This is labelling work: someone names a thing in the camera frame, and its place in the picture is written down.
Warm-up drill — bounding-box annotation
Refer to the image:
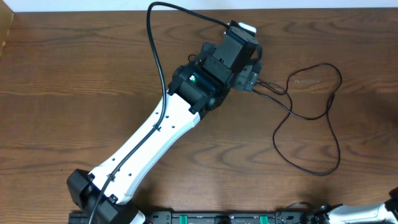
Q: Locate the left camera black cable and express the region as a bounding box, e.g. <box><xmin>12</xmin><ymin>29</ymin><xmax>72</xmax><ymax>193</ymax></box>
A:
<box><xmin>88</xmin><ymin>1</ymin><xmax>231</xmax><ymax>224</ymax></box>

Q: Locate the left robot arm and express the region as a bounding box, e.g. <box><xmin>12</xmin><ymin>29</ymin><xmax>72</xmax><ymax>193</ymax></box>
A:
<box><xmin>67</xmin><ymin>23</ymin><xmax>262</xmax><ymax>223</ymax></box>

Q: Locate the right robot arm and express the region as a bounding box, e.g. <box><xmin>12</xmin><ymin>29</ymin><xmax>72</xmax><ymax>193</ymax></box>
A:
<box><xmin>307</xmin><ymin>187</ymin><xmax>397</xmax><ymax>224</ymax></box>

